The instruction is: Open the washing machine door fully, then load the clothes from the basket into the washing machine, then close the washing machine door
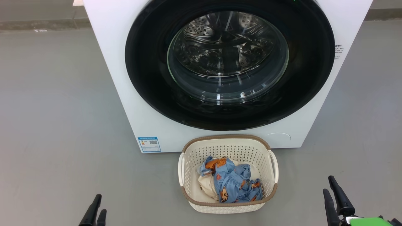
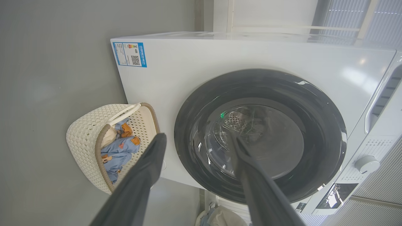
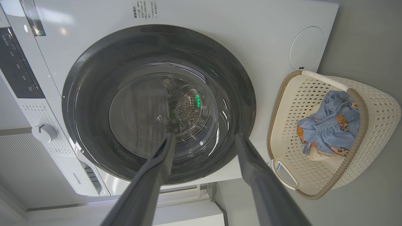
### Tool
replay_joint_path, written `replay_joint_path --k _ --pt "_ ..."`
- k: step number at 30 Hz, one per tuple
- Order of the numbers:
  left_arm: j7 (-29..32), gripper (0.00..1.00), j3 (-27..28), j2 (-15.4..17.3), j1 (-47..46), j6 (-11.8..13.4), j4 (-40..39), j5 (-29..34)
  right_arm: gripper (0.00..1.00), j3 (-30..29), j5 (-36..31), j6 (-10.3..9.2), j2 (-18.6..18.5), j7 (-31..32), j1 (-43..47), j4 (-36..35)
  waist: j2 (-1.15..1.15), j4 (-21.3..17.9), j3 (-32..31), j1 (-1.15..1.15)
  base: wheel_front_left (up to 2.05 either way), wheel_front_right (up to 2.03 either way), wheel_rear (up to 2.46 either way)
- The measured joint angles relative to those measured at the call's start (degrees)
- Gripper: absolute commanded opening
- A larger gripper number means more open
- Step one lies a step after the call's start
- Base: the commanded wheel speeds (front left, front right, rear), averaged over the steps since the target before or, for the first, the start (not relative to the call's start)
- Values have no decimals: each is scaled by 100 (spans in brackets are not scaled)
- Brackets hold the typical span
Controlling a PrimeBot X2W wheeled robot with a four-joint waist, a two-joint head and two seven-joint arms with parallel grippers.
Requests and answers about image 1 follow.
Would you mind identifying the black glass washer door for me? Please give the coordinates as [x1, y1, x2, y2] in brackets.
[125, 0, 336, 131]

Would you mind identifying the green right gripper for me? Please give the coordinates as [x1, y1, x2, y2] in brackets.
[323, 175, 402, 226]

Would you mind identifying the white front-load washing machine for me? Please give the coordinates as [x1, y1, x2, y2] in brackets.
[82, 0, 373, 153]

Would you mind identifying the round white filter cover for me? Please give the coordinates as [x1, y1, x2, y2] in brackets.
[265, 132, 291, 148]

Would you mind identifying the blue cartoon print garment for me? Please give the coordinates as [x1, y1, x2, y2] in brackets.
[198, 156, 263, 203]

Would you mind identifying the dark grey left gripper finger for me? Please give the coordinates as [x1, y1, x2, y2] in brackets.
[96, 209, 107, 226]
[79, 194, 102, 226]

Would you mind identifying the cream perforated laundry basket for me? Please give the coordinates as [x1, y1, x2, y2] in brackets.
[178, 135, 279, 214]

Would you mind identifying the cream plain garment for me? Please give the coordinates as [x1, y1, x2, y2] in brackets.
[198, 159, 261, 202]

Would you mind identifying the blue energy label sticker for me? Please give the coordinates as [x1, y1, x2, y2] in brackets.
[138, 136, 161, 153]

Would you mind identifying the stainless steel washing machine drum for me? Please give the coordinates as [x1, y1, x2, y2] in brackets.
[172, 11, 284, 80]

